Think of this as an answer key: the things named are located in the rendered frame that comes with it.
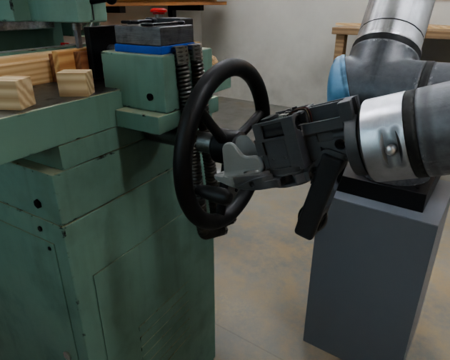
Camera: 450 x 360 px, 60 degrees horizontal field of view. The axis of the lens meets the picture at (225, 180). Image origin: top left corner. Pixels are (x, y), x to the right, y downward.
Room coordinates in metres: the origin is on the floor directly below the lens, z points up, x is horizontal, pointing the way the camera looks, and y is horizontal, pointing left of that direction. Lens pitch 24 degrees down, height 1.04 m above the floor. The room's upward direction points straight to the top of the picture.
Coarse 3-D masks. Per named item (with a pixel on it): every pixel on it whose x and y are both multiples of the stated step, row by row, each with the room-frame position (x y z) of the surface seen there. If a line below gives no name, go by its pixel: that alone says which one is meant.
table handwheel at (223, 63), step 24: (216, 72) 0.58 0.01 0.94; (240, 72) 0.64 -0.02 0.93; (192, 96) 0.55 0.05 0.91; (264, 96) 0.72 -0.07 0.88; (192, 120) 0.53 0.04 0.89; (192, 144) 0.52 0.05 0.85; (216, 144) 0.61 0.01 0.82; (192, 192) 0.51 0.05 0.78; (240, 192) 0.67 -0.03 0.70; (192, 216) 0.52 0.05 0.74; (216, 216) 0.58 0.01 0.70
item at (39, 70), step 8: (0, 64) 0.67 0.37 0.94; (8, 64) 0.67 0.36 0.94; (16, 64) 0.68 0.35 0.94; (24, 64) 0.69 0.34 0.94; (32, 64) 0.70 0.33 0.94; (40, 64) 0.72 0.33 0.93; (48, 64) 0.73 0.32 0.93; (0, 72) 0.65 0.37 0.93; (8, 72) 0.67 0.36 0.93; (16, 72) 0.68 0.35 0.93; (24, 72) 0.69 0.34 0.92; (32, 72) 0.70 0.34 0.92; (40, 72) 0.72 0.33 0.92; (48, 72) 0.73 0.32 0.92; (32, 80) 0.70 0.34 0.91; (40, 80) 0.71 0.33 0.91; (48, 80) 0.73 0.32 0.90
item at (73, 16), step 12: (36, 0) 0.81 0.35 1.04; (48, 0) 0.79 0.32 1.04; (60, 0) 0.77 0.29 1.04; (72, 0) 0.76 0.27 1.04; (84, 0) 0.77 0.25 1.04; (36, 12) 0.81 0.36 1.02; (48, 12) 0.79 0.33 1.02; (60, 12) 0.78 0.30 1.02; (72, 12) 0.76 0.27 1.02; (84, 12) 0.76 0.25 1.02; (96, 12) 0.79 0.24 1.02; (72, 24) 0.80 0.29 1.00
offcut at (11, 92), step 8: (0, 80) 0.53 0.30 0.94; (8, 80) 0.53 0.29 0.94; (16, 80) 0.53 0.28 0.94; (24, 80) 0.55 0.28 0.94; (0, 88) 0.53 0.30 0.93; (8, 88) 0.53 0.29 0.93; (16, 88) 0.53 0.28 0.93; (24, 88) 0.54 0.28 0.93; (32, 88) 0.56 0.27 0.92; (0, 96) 0.53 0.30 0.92; (8, 96) 0.53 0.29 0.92; (16, 96) 0.53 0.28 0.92; (24, 96) 0.54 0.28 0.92; (32, 96) 0.56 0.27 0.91; (0, 104) 0.53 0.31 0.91; (8, 104) 0.53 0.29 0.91; (16, 104) 0.53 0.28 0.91; (24, 104) 0.54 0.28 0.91; (32, 104) 0.55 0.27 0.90
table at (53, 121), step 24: (48, 96) 0.61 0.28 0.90; (96, 96) 0.62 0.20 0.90; (120, 96) 0.66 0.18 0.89; (216, 96) 0.75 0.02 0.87; (0, 120) 0.49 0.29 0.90; (24, 120) 0.51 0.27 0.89; (48, 120) 0.54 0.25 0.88; (72, 120) 0.58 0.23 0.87; (96, 120) 0.62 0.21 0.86; (120, 120) 0.64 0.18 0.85; (144, 120) 0.62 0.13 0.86; (168, 120) 0.62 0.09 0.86; (0, 144) 0.48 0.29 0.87; (24, 144) 0.51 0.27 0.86; (48, 144) 0.54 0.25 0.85
